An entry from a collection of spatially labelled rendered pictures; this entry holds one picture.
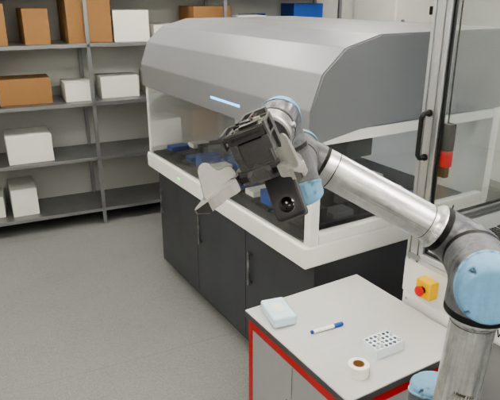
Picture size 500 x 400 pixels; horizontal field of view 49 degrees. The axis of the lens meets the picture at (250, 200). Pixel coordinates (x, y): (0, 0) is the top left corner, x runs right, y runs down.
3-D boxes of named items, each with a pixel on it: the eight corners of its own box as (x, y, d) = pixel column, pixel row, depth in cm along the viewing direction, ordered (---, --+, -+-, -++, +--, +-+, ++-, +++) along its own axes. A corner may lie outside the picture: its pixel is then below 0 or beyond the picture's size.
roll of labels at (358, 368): (349, 364, 186) (350, 355, 185) (370, 370, 184) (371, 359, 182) (344, 377, 180) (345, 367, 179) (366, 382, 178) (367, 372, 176)
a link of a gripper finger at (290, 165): (286, 140, 66) (256, 138, 74) (305, 184, 68) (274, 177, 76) (308, 128, 67) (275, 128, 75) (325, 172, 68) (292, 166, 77)
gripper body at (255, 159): (214, 140, 76) (233, 117, 87) (240, 195, 78) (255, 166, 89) (264, 121, 73) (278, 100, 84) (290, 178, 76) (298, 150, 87)
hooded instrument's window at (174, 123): (305, 246, 239) (309, 144, 224) (151, 151, 382) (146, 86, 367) (478, 199, 295) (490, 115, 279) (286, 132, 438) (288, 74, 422)
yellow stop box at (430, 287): (427, 302, 209) (429, 286, 206) (413, 294, 214) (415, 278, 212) (436, 299, 211) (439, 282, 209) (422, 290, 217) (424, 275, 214)
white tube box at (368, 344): (376, 359, 189) (377, 351, 187) (360, 347, 195) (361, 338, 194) (403, 349, 194) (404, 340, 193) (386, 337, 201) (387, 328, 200)
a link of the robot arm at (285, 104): (309, 130, 101) (294, 86, 98) (304, 149, 91) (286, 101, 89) (270, 143, 104) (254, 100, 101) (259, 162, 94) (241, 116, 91)
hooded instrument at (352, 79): (298, 418, 268) (313, 36, 206) (154, 267, 417) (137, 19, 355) (464, 342, 327) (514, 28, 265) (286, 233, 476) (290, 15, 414)
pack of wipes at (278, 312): (297, 325, 209) (298, 314, 207) (274, 329, 206) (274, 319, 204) (282, 305, 222) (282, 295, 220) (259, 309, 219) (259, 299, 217)
